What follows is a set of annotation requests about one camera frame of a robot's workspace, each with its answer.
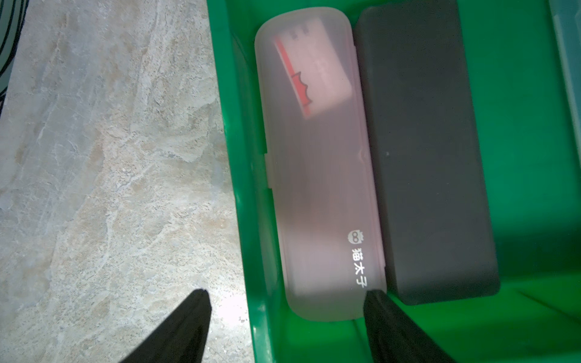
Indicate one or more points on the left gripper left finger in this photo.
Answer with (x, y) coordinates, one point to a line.
(182, 336)

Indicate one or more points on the translucent pink pencil case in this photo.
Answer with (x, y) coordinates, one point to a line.
(318, 163)

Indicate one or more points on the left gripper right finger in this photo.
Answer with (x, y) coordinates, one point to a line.
(394, 336)

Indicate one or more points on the green storage tray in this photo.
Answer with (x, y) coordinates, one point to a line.
(532, 173)

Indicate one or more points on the clear ribbed pencil case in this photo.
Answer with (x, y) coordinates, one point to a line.
(566, 21)

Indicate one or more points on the black pencil case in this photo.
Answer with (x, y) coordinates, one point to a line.
(426, 158)

